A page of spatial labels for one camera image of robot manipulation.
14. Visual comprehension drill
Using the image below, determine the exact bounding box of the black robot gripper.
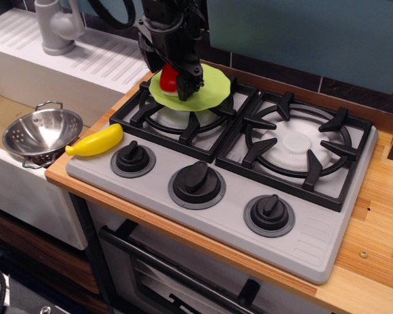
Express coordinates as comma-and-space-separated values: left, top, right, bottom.
138, 14, 204, 101

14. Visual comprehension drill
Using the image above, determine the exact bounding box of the red and white toy food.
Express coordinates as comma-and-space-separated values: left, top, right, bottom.
159, 63, 179, 96

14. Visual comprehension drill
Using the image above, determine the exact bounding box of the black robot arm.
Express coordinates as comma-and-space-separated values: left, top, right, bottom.
137, 1, 207, 101

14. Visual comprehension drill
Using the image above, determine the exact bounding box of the green plastic plate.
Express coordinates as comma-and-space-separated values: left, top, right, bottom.
149, 64, 231, 111

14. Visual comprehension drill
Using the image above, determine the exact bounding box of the left black burner grate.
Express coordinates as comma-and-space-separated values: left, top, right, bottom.
109, 76, 259, 163

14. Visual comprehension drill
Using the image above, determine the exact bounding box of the black burner grate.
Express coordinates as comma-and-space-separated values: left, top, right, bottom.
109, 76, 259, 163
215, 91, 378, 212

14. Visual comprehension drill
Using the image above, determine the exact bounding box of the yellow toy banana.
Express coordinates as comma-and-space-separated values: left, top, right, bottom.
65, 124, 124, 156

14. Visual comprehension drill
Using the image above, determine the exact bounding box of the left black stove knob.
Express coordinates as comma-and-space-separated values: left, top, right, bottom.
111, 141, 156, 179

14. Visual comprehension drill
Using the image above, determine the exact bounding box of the black stove knob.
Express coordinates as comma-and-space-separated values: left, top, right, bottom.
243, 194, 295, 238
168, 160, 226, 210
111, 141, 156, 179

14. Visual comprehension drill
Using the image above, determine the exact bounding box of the grey toy faucet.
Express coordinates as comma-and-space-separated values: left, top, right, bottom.
34, 0, 85, 56

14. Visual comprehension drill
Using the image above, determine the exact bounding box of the middle black stove knob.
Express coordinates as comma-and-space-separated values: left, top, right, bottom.
168, 160, 226, 210

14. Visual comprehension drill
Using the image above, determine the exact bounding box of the steel colander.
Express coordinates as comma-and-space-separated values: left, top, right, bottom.
2, 101, 83, 169

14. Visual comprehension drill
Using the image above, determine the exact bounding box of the grey toy stove top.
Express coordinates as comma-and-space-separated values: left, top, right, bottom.
65, 86, 379, 284

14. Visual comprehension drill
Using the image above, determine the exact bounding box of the right black burner grate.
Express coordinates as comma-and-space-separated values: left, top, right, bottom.
215, 91, 378, 212

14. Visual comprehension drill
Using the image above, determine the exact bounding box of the right black stove knob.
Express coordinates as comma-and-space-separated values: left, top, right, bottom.
243, 194, 295, 238

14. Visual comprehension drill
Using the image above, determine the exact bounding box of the teal cabinet box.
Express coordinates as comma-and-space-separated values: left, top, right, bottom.
207, 1, 393, 94

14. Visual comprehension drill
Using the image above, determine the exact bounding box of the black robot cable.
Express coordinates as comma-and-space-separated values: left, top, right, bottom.
98, 0, 140, 31

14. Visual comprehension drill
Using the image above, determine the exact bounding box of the black oven door handle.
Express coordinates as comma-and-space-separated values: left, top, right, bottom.
98, 220, 260, 313

